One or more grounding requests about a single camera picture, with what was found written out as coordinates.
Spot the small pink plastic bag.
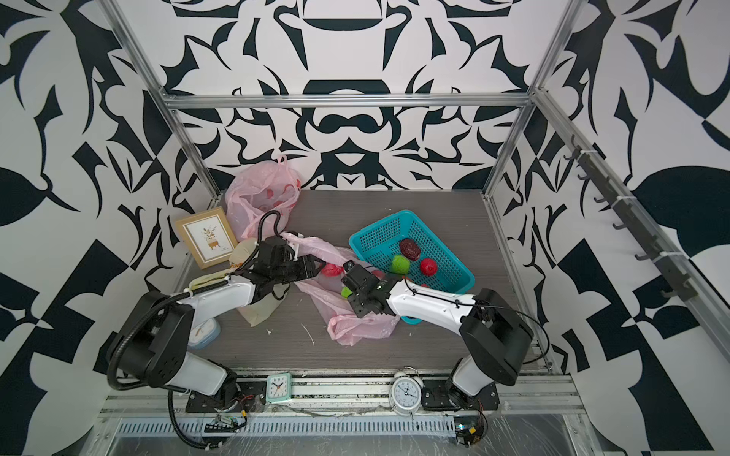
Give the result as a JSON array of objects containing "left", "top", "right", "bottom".
[{"left": 282, "top": 233, "right": 399, "bottom": 346}]

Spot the small pink-red fruit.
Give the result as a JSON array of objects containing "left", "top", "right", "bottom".
[{"left": 321, "top": 263, "right": 344, "bottom": 277}]

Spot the green apple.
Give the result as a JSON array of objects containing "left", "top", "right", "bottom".
[{"left": 390, "top": 255, "right": 411, "bottom": 276}]

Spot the teal plastic basket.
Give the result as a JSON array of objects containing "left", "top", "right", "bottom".
[{"left": 349, "top": 210, "right": 475, "bottom": 295}]

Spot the dark maroon fruit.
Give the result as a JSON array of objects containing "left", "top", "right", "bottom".
[{"left": 398, "top": 237, "right": 422, "bottom": 261}]

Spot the round red apple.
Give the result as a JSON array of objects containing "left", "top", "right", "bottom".
[{"left": 419, "top": 258, "right": 438, "bottom": 277}]

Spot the large pink plastic bag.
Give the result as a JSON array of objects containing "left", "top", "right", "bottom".
[{"left": 224, "top": 158, "right": 302, "bottom": 241}]

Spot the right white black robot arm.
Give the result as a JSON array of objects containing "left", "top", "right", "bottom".
[{"left": 342, "top": 261, "right": 534, "bottom": 397}]

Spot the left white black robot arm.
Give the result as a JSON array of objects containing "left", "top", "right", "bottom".
[{"left": 106, "top": 237, "right": 326, "bottom": 396}]

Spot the yellow plastic bag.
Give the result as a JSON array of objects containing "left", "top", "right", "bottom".
[{"left": 187, "top": 239, "right": 282, "bottom": 327}]

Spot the blue square timer clock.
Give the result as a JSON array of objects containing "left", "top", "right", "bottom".
[{"left": 187, "top": 318, "right": 221, "bottom": 350}]

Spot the round silver alarm clock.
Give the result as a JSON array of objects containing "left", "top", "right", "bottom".
[{"left": 389, "top": 370, "right": 424, "bottom": 416}]

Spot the small teal square clock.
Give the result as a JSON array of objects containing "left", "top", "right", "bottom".
[{"left": 265, "top": 372, "right": 293, "bottom": 404}]

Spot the right circuit board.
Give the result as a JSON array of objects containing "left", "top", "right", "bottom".
[{"left": 455, "top": 419, "right": 489, "bottom": 448}]

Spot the circuit board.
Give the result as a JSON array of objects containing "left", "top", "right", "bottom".
[
  {"left": 455, "top": 419, "right": 489, "bottom": 448},
  {"left": 203, "top": 412, "right": 248, "bottom": 434}
]

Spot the left circuit board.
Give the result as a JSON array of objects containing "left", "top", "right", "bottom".
[{"left": 203, "top": 412, "right": 248, "bottom": 434}]

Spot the wooden picture frame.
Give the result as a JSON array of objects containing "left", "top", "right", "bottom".
[{"left": 173, "top": 207, "right": 238, "bottom": 269}]

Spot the white slotted cable duct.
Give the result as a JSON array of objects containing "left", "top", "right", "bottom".
[{"left": 113, "top": 414, "right": 457, "bottom": 439}]

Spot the black corrugated cable hose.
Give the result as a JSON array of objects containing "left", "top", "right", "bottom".
[{"left": 105, "top": 209, "right": 284, "bottom": 450}]

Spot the wall hook rail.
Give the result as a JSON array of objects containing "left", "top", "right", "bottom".
[{"left": 567, "top": 144, "right": 699, "bottom": 302}]

